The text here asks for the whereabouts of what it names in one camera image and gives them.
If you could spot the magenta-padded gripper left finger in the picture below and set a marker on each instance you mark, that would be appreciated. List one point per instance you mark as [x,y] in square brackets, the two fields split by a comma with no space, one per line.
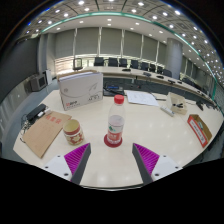
[77,159]

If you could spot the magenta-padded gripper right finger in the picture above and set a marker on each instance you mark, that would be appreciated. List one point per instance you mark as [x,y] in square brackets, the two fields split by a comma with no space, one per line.
[147,159]

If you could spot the clear red-capped water bottle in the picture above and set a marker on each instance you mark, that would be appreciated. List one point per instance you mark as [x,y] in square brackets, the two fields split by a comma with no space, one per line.
[115,128]

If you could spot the flat round red coaster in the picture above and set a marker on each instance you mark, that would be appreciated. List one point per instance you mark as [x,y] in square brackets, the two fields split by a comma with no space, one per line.
[112,145]

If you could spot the brown paper envelope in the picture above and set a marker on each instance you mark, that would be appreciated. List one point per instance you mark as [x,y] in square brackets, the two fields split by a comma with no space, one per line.
[43,133]

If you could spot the open red cardboard box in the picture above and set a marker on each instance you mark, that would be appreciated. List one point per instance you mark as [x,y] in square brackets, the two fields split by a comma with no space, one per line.
[197,130]

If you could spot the white paper sheets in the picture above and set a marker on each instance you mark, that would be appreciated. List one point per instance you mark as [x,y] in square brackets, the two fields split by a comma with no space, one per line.
[141,98]

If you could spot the black flat device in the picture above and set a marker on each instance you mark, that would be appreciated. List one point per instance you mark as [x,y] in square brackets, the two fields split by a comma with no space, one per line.
[36,112]

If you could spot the small open white box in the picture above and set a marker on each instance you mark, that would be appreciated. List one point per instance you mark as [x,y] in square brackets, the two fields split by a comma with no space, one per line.
[176,103]

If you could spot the white cardboard box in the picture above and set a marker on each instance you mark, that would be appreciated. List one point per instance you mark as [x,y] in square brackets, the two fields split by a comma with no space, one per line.
[80,90]

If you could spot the grey box monitor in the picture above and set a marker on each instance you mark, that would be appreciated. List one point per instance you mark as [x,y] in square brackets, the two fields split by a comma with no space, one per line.
[37,82]

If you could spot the round ceiling lights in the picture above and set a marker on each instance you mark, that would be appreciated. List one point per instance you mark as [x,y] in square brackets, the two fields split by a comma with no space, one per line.
[109,20]

